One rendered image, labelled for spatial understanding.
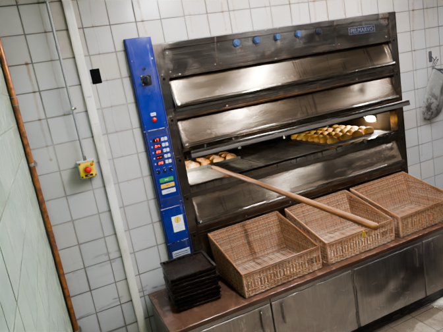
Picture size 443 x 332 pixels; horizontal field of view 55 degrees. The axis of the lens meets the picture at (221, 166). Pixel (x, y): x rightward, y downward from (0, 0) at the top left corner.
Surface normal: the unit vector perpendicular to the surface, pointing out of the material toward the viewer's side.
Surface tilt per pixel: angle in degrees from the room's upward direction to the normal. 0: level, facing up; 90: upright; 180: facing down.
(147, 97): 90
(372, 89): 70
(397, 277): 93
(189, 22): 90
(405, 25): 90
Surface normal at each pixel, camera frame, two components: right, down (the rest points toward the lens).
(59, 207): 0.39, 0.13
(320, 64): 0.33, -0.22
